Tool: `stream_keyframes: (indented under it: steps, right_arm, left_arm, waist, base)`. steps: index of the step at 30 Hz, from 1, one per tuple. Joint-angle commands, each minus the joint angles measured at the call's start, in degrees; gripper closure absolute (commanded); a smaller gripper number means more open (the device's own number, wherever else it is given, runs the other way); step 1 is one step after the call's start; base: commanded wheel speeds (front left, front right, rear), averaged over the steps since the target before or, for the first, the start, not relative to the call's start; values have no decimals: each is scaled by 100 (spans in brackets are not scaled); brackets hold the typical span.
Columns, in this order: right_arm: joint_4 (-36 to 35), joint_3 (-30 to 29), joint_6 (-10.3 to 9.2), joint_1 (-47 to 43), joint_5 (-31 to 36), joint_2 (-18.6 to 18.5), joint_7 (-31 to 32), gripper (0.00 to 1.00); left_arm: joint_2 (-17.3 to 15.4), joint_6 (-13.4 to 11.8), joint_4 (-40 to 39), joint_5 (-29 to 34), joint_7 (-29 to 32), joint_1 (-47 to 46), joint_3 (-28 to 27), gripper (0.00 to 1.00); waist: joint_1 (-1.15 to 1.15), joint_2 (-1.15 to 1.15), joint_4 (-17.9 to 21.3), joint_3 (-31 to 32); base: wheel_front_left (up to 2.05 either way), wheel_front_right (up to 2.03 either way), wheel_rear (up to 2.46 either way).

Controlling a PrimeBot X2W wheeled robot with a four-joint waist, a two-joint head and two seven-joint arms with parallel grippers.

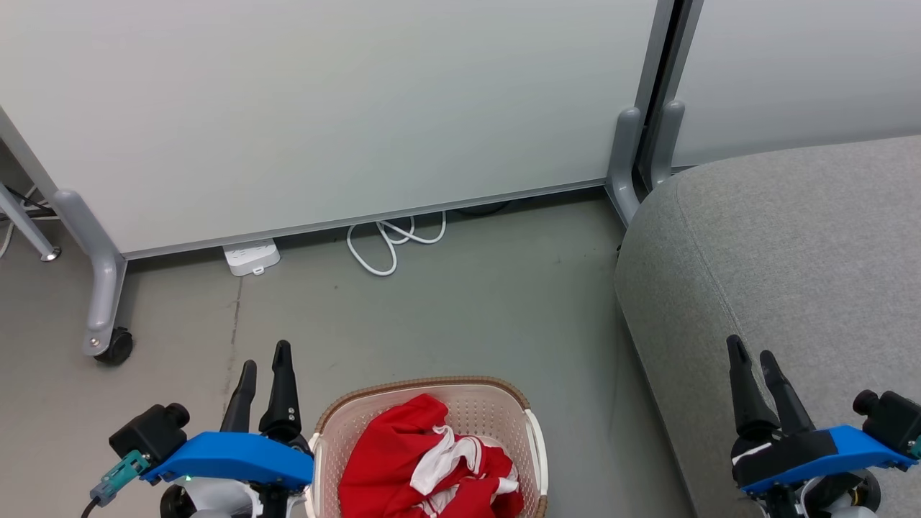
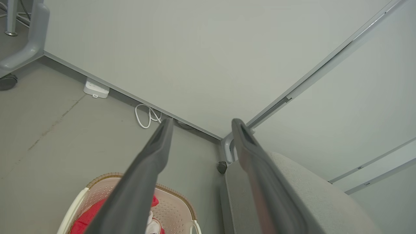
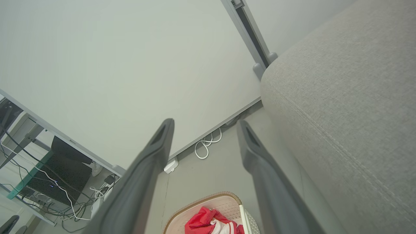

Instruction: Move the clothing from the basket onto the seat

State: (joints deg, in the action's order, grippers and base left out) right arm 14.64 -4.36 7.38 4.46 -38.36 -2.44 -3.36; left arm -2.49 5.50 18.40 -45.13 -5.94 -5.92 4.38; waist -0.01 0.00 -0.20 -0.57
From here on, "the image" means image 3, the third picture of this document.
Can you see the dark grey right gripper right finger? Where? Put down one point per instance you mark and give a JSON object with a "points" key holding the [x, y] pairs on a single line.
{"points": [[273, 195]]}

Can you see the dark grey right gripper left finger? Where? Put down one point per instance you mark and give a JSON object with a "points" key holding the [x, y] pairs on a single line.
{"points": [[136, 182]]}

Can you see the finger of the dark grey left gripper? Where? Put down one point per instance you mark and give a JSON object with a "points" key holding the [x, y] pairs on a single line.
{"points": [[9, 224], [22, 230]]}

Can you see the red and white garment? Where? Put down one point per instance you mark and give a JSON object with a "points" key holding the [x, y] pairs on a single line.
{"points": [[203, 221]]}

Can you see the grey fabric sofa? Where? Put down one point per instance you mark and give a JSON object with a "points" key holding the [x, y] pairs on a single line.
{"points": [[351, 113]]}

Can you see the black power adapter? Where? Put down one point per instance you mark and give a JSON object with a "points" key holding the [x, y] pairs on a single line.
{"points": [[109, 179]]}

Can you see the white power strip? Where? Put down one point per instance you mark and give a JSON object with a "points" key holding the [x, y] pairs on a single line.
{"points": [[171, 165]]}

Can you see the cream perforated laundry basket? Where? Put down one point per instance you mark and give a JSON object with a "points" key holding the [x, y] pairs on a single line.
{"points": [[224, 203]]}

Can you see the teal edged desk shelf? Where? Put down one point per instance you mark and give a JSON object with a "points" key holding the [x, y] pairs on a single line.
{"points": [[29, 177]]}

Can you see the black computer tower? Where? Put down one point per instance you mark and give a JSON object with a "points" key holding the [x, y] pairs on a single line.
{"points": [[61, 172]]}

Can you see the grey metal table leg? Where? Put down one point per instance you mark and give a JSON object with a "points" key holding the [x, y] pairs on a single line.
{"points": [[26, 139]]}

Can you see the wide white partition panel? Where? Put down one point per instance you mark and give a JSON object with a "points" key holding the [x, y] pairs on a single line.
{"points": [[123, 65]]}

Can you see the grey partition foot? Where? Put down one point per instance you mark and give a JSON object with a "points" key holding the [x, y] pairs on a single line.
{"points": [[272, 57], [258, 70]]}

